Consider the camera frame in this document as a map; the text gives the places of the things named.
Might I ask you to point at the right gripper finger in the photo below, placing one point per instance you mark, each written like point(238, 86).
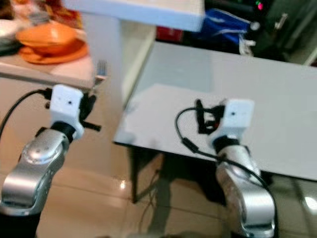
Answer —
point(200, 115)
point(221, 106)

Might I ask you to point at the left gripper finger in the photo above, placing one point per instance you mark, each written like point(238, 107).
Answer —
point(94, 127)
point(91, 98)

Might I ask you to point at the silver metal fork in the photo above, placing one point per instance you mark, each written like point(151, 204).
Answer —
point(100, 74)

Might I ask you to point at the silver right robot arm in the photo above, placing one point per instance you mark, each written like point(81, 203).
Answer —
point(247, 191)

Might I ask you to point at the orange plate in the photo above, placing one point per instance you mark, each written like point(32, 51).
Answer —
point(72, 53)

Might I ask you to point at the black fabric bundle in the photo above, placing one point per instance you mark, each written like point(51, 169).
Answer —
point(203, 186)

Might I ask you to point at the black table leg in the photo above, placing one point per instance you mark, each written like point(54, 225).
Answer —
point(134, 183)

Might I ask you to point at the orange bowl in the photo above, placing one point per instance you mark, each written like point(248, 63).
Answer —
point(47, 37)

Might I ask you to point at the red printed package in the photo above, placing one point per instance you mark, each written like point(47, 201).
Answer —
point(67, 12)

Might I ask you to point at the dark plate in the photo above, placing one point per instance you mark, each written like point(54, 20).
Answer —
point(7, 48)

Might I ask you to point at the clear glass cup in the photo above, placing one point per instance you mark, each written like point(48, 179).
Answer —
point(39, 18)

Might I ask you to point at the white bowl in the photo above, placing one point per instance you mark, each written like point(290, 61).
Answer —
point(9, 30)

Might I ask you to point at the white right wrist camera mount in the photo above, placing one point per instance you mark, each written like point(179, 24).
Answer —
point(237, 118)

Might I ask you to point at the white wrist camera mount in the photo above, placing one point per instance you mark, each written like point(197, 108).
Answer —
point(237, 118)
point(67, 108)

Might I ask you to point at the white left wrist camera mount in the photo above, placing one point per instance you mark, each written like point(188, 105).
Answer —
point(67, 108)

